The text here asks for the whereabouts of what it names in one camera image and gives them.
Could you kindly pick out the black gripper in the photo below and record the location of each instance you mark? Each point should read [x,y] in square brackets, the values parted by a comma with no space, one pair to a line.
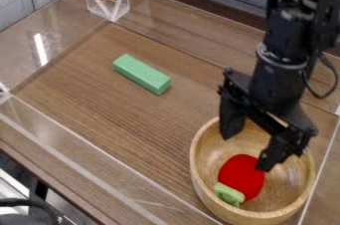
[266,97]

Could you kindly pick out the red plush tomato green stem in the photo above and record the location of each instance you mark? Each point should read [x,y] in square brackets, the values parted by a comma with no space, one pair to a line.
[241,181]

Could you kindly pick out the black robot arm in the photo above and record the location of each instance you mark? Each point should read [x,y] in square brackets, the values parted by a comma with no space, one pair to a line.
[303,28]

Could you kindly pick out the wooden bowl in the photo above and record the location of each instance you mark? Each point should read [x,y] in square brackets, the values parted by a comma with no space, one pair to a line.
[289,181]

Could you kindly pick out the green rectangular block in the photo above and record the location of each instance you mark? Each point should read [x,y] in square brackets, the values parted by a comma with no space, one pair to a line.
[145,75]

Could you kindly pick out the clear acrylic enclosure wall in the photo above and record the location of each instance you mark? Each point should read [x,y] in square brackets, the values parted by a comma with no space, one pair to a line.
[114,142]

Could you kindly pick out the clear acrylic corner bracket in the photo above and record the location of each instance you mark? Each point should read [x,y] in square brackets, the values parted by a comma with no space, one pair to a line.
[109,9]

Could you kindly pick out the black metal table frame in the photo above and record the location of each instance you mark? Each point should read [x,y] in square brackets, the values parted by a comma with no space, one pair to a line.
[42,193]

